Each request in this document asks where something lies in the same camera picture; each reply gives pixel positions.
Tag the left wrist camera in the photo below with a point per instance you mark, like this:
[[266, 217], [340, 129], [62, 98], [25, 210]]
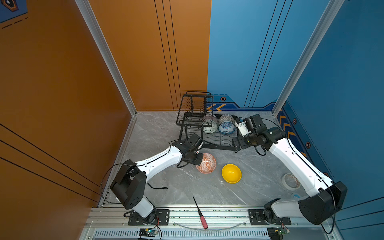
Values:
[[194, 143]]

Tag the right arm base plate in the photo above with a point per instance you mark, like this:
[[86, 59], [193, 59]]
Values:
[[255, 216]]

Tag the blue floral bowl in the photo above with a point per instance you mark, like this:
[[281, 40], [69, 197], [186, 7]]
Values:
[[226, 124]]

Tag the orange patterned bowl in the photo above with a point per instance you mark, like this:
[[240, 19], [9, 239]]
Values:
[[208, 164]]

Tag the small blue tape roll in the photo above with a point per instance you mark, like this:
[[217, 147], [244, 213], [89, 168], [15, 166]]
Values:
[[296, 196]]

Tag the red handled screwdriver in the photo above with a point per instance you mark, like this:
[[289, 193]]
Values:
[[202, 218]]

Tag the black wire dish rack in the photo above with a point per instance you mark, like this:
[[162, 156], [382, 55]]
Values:
[[192, 118]]

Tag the aluminium front rail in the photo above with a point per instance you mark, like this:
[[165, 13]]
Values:
[[224, 222]]

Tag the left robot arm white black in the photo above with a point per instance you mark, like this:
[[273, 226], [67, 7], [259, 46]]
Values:
[[131, 180]]

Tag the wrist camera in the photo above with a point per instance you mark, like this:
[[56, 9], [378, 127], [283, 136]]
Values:
[[249, 125], [194, 143]]

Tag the white tape roll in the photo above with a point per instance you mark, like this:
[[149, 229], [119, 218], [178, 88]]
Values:
[[290, 182]]

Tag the left green circuit board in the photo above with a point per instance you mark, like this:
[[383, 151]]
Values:
[[148, 234]]

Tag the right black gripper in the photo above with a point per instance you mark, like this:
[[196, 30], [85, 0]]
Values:
[[240, 139]]

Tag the right circuit board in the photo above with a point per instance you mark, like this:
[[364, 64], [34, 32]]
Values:
[[278, 234]]

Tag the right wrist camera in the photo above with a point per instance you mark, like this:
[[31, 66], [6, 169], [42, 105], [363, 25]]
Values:
[[249, 125]]

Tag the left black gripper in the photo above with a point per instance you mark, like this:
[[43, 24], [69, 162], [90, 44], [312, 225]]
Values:
[[199, 160]]

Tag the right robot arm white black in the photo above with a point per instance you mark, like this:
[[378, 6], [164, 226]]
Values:
[[325, 197]]

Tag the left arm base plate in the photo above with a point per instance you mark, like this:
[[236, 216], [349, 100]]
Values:
[[160, 218]]

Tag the pink striped bowl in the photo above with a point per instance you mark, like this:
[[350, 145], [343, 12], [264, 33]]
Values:
[[212, 118]]

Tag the yellow bowl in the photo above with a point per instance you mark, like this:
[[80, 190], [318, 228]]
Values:
[[231, 173]]

